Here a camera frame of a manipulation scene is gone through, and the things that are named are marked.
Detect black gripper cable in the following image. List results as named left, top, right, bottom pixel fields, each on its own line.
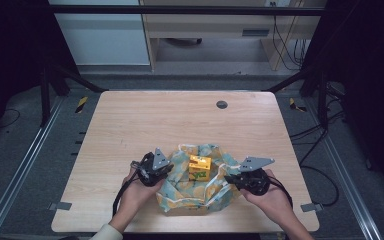
left=267, top=175, right=294, bottom=210
left=111, top=172, right=142, bottom=218

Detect light wooden desk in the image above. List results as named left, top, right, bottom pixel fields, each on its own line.
left=139, top=0, right=328, bottom=73

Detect black metal frame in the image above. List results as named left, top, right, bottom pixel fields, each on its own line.
left=39, top=4, right=330, bottom=132

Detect thin black floor cable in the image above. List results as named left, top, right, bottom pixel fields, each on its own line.
left=0, top=107, right=22, bottom=130

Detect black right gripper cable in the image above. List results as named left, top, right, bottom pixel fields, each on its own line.
left=267, top=175, right=294, bottom=210

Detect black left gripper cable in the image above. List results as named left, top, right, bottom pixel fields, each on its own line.
left=111, top=172, right=142, bottom=218

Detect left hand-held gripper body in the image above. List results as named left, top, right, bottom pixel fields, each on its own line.
left=130, top=147, right=175, bottom=188

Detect yellow box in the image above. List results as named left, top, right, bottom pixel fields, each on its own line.
left=188, top=154, right=213, bottom=183

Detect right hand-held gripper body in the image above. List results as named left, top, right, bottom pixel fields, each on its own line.
left=233, top=156, right=276, bottom=197

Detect person's right hand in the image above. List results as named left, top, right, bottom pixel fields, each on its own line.
left=239, top=168, right=295, bottom=223

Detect person's left hand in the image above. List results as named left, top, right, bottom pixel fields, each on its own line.
left=119, top=166, right=166, bottom=221

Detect white cabinet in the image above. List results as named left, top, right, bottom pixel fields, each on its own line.
left=47, top=0, right=151, bottom=67

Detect blue and yellow patterned cloth bag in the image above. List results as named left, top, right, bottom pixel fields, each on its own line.
left=155, top=143, right=245, bottom=215

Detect black hanging cables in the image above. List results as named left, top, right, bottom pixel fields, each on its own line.
left=270, top=1, right=310, bottom=72

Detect grey table bracket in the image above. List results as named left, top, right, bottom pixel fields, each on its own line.
left=300, top=202, right=324, bottom=213
left=47, top=201, right=73, bottom=212

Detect aluminium floor rail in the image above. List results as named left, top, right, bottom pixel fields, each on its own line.
left=0, top=95, right=66, bottom=240
left=303, top=99, right=384, bottom=240

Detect black floor cables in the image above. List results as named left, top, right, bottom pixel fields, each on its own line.
left=289, top=79, right=347, bottom=208

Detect yellow and black tape piece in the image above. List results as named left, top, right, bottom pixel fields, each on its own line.
left=74, top=96, right=90, bottom=115
left=288, top=97, right=308, bottom=113

